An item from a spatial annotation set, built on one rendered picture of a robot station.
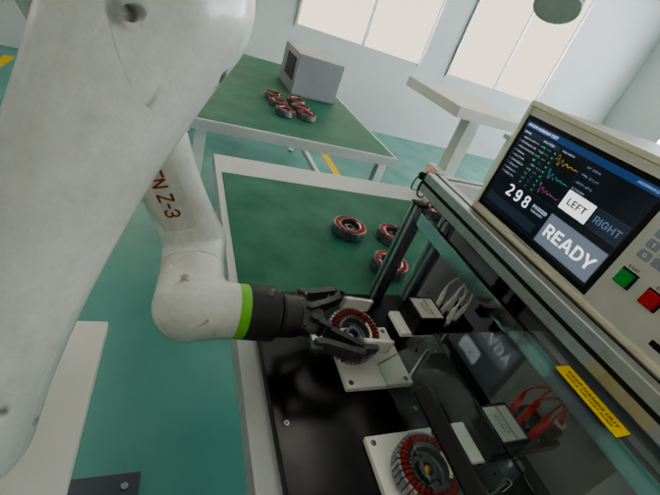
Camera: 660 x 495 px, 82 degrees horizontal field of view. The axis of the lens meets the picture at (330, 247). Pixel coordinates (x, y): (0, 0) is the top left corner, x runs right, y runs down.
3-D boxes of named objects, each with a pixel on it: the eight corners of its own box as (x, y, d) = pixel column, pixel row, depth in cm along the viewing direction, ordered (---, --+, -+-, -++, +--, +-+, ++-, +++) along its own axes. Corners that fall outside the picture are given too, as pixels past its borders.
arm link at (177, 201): (54, 104, 38) (168, 96, 39) (80, 49, 45) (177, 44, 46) (168, 290, 67) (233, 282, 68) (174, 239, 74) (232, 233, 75)
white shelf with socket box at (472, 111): (402, 227, 142) (461, 106, 118) (367, 181, 170) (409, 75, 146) (472, 235, 157) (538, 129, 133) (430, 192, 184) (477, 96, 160)
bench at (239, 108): (174, 250, 206) (188, 116, 166) (179, 127, 344) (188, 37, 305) (354, 263, 250) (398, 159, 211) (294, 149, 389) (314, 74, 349)
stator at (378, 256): (370, 275, 109) (374, 265, 107) (369, 253, 119) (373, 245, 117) (406, 286, 110) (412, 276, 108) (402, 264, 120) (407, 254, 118)
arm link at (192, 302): (141, 353, 57) (153, 318, 50) (151, 282, 64) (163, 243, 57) (233, 356, 63) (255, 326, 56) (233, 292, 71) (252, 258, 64)
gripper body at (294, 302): (264, 311, 71) (308, 316, 75) (272, 348, 64) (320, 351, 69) (278, 282, 67) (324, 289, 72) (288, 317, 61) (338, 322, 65)
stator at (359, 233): (335, 240, 119) (339, 230, 117) (328, 221, 128) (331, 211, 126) (366, 245, 123) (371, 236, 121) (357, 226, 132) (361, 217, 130)
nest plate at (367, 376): (345, 392, 71) (347, 388, 71) (323, 331, 83) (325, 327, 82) (411, 386, 77) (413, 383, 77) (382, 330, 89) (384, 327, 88)
